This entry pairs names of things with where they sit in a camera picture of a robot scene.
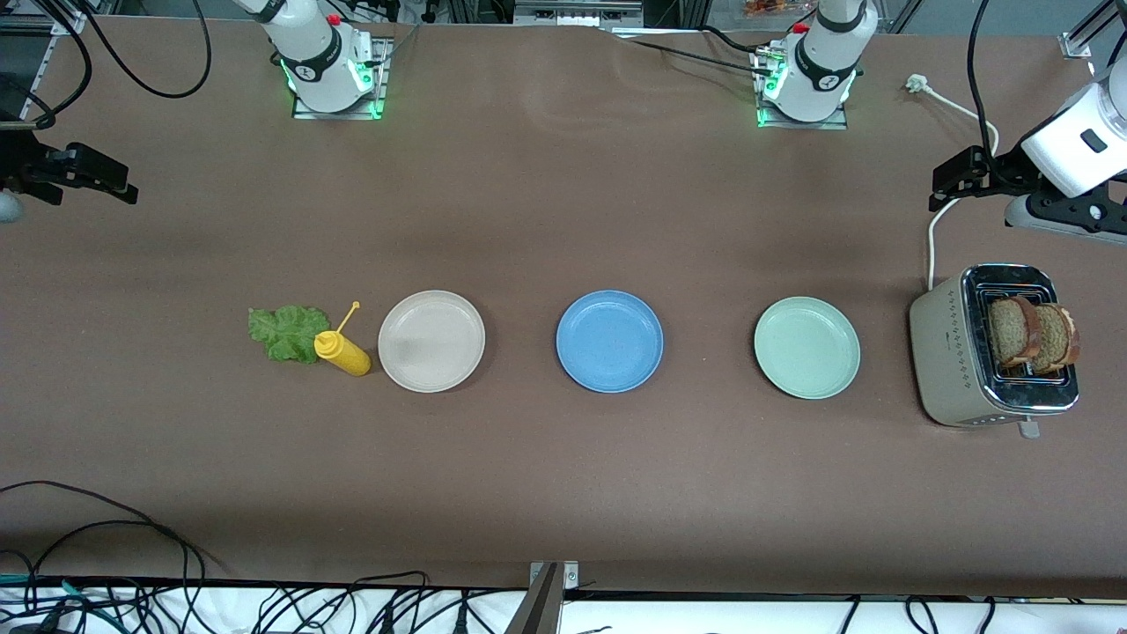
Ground brown toast bread slice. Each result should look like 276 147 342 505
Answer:
987 297 1042 369
1030 303 1081 374

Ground green lettuce leaf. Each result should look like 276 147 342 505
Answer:
247 305 333 364

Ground yellow mustard squeeze bottle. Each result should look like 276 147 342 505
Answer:
313 301 372 378

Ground mint green round plate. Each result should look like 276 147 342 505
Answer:
754 296 861 401

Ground beige round plate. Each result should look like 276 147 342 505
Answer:
378 290 486 394

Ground blue round plate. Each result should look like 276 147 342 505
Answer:
556 290 665 394

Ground beige and chrome toaster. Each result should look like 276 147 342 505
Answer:
909 262 1081 439

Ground white toaster power cable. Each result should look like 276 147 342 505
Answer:
906 74 1000 291

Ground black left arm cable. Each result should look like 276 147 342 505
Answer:
966 0 1001 159

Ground aluminium frame corner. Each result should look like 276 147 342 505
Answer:
0 7 85 38

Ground aluminium corner rail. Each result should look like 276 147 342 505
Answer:
1059 0 1123 61

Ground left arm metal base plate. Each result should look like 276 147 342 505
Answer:
755 48 849 131

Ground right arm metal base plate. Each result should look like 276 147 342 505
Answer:
291 37 389 121

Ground black cable on table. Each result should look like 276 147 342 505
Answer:
608 31 777 80

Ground aluminium frame bar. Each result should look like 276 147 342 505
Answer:
513 0 644 27

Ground tangled black cables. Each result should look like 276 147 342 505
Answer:
0 480 529 634

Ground metal table edge bracket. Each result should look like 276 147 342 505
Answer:
505 560 580 634

